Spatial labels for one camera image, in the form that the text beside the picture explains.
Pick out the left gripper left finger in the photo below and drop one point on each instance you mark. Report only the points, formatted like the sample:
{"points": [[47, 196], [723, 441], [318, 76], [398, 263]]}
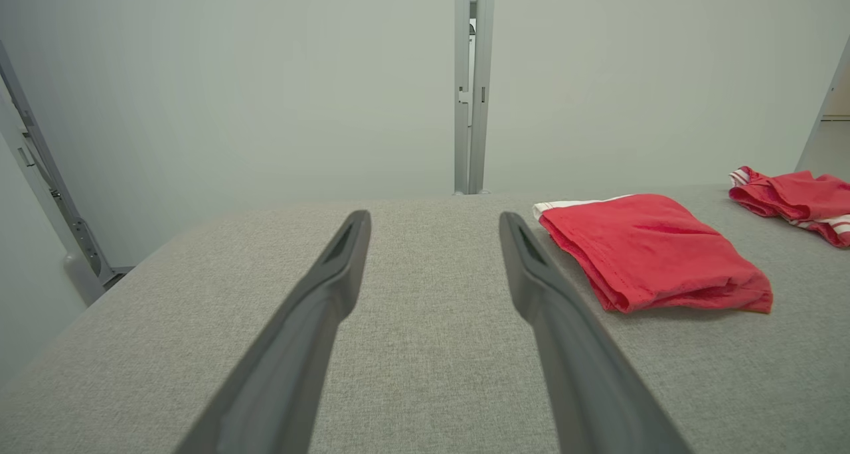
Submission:
{"points": [[292, 361]]}

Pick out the red white basketball jersey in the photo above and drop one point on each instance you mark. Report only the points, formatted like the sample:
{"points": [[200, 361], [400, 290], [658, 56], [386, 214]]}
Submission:
{"points": [[651, 255]]}

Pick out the grey metal partition brace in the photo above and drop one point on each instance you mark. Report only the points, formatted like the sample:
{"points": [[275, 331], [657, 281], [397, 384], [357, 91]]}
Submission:
{"points": [[80, 241]]}

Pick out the grey vertical partition frame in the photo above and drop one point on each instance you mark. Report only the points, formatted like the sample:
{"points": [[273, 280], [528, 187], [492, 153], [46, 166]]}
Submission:
{"points": [[475, 142]]}

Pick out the red shorts with striped trim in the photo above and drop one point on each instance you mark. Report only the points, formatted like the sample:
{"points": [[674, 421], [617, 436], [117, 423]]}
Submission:
{"points": [[797, 198]]}

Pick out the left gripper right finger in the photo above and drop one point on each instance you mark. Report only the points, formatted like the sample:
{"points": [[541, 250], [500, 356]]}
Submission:
{"points": [[578, 368]]}

